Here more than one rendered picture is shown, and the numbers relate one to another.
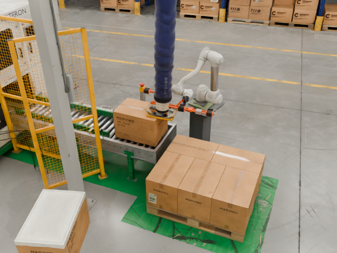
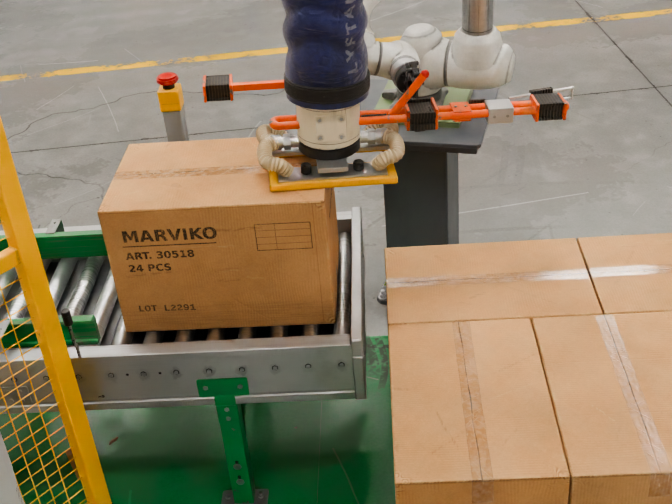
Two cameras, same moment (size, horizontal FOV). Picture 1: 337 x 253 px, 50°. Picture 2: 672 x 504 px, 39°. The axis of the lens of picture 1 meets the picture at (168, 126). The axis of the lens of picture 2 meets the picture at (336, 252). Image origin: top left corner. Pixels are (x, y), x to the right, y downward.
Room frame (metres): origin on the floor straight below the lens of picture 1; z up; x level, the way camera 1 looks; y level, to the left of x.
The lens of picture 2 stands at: (1.76, 0.86, 2.17)
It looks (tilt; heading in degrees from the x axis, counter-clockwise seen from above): 33 degrees down; 341
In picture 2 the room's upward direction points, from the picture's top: 5 degrees counter-clockwise
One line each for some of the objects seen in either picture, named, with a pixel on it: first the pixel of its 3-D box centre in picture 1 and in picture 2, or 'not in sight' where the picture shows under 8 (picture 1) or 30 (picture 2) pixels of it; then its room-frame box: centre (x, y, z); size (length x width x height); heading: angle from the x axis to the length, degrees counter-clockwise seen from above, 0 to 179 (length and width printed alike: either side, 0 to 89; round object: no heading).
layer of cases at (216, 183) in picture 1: (207, 178); (606, 392); (3.42, -0.47, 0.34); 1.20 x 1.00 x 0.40; 67
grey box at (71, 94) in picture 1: (64, 87); not in sight; (3.41, 1.08, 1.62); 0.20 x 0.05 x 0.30; 67
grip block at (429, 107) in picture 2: (181, 108); (420, 114); (3.92, -0.17, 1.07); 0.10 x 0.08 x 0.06; 163
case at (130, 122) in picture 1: (141, 121); (229, 231); (4.11, 0.36, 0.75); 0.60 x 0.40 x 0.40; 66
